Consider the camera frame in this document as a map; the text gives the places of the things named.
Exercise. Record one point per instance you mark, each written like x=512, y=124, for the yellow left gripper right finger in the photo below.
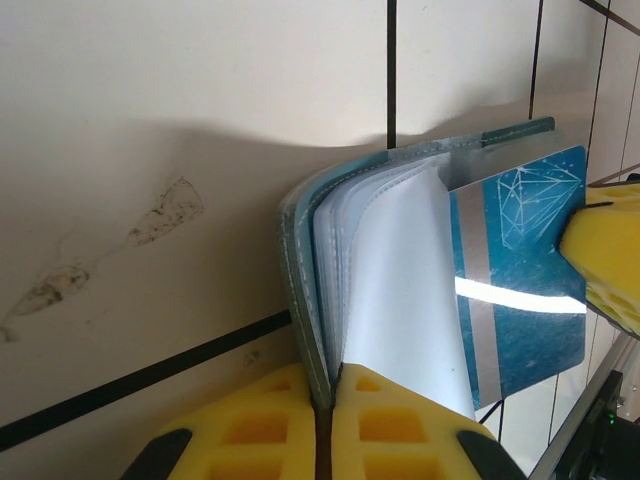
x=400, y=435

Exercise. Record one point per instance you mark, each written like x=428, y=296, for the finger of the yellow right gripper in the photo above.
x=610, y=260
x=620, y=194

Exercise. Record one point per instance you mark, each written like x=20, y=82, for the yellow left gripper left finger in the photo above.
x=240, y=430

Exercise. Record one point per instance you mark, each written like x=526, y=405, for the blue credit card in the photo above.
x=525, y=280

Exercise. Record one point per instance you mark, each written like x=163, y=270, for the teal card holder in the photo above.
x=306, y=280

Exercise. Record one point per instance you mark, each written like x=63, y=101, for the aluminium table rail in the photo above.
x=595, y=395

